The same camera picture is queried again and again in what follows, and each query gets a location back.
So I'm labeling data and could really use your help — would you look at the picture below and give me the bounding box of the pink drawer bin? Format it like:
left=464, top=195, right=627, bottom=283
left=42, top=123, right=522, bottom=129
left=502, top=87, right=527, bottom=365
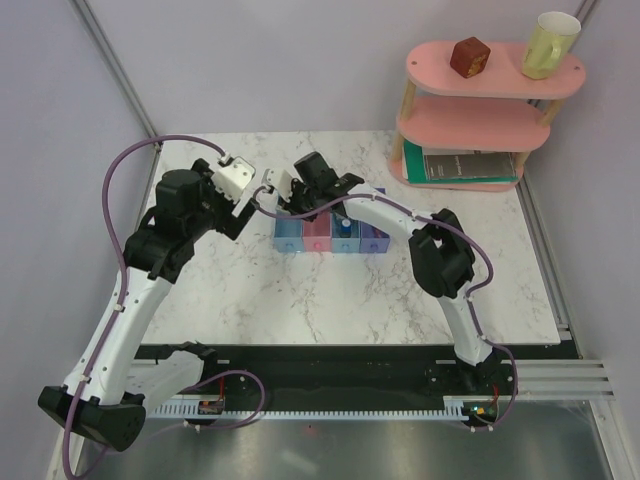
left=302, top=213, right=331, bottom=252

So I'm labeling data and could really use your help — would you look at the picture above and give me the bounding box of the light blue drawer bin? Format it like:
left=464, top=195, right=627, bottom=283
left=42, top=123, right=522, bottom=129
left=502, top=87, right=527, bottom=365
left=273, top=197, right=305, bottom=254

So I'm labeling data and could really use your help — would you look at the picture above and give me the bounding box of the blue cap stamp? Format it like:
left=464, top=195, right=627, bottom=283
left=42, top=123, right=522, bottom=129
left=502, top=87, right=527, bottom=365
left=339, top=218, right=353, bottom=238

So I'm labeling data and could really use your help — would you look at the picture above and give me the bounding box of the cyan drawer bin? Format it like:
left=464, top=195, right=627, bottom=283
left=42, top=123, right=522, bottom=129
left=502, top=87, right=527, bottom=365
left=331, top=213, right=361, bottom=254

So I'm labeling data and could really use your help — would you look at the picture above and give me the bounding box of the purple drawer bin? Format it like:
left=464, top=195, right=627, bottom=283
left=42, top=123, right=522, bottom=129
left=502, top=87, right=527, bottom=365
left=359, top=187, right=391, bottom=254

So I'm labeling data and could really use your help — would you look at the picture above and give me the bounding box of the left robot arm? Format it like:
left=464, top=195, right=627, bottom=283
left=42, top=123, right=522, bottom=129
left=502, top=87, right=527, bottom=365
left=38, top=157, right=255, bottom=452

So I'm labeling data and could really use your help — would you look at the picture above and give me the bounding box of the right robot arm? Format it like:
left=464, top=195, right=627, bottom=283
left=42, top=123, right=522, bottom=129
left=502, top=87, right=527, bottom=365
left=265, top=152, right=494, bottom=394

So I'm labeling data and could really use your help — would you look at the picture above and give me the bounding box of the green folder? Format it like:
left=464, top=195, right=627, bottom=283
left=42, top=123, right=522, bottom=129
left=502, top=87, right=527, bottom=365
left=403, top=140, right=518, bottom=185

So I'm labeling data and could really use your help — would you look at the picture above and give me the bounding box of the dark setup guide booklet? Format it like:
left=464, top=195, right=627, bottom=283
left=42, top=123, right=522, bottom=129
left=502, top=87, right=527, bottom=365
left=424, top=152, right=517, bottom=183

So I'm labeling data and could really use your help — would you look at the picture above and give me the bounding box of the brown cube box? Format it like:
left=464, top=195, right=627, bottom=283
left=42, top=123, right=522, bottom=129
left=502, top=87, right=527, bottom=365
left=449, top=37, right=491, bottom=79

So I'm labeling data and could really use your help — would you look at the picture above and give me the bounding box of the pink three tier shelf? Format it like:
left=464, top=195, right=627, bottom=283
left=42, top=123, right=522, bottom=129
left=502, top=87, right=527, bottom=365
left=388, top=41, right=586, bottom=184

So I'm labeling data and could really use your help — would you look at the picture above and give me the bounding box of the yellow green mug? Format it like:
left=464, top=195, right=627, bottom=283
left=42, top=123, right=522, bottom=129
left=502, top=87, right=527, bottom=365
left=521, top=11, right=582, bottom=80

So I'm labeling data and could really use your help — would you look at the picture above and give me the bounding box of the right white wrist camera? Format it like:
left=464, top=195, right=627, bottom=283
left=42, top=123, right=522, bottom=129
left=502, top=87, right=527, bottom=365
left=262, top=168, right=294, bottom=203

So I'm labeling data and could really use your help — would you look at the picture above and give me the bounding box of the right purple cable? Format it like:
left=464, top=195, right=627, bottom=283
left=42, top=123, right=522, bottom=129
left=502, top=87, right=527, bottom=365
left=252, top=185, right=519, bottom=434

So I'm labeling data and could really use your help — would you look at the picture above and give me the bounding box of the purple cable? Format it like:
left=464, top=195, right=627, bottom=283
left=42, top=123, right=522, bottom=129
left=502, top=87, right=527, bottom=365
left=62, top=137, right=266, bottom=479
left=252, top=185, right=519, bottom=434

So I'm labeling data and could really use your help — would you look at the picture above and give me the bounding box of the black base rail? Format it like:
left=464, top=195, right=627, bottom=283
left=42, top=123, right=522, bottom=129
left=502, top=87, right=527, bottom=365
left=134, top=342, right=584, bottom=412

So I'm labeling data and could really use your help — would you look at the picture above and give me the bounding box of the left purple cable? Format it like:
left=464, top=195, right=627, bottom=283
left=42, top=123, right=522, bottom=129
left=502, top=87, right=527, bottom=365
left=62, top=137, right=266, bottom=479

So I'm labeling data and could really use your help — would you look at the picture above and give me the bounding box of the white cable duct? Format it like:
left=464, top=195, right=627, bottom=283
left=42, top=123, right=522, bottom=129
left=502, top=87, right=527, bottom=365
left=148, top=396, right=469, bottom=421

